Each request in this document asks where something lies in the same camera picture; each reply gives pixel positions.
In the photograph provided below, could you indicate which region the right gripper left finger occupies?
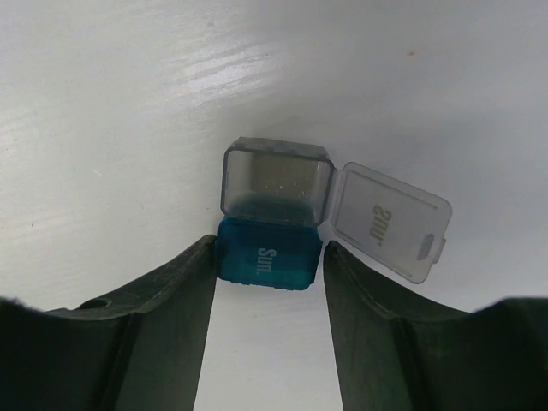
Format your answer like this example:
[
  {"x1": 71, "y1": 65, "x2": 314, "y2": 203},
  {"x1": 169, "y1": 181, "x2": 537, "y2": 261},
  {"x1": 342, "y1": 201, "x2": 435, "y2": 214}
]
[{"x1": 1, "y1": 235, "x2": 216, "y2": 410}]

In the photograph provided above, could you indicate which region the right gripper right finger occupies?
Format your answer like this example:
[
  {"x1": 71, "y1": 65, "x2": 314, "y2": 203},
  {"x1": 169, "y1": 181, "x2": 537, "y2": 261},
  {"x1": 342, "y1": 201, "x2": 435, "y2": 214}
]
[{"x1": 323, "y1": 241, "x2": 547, "y2": 410}]

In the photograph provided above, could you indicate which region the grey pill box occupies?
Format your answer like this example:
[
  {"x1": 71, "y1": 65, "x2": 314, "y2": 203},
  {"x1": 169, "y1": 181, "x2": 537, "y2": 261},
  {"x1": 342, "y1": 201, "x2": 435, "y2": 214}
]
[{"x1": 220, "y1": 137, "x2": 452, "y2": 283}]

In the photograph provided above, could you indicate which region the blue pill box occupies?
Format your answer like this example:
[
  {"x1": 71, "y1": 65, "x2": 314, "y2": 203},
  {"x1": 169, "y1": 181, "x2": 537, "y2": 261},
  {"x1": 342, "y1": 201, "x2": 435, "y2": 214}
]
[{"x1": 214, "y1": 217, "x2": 323, "y2": 290}]

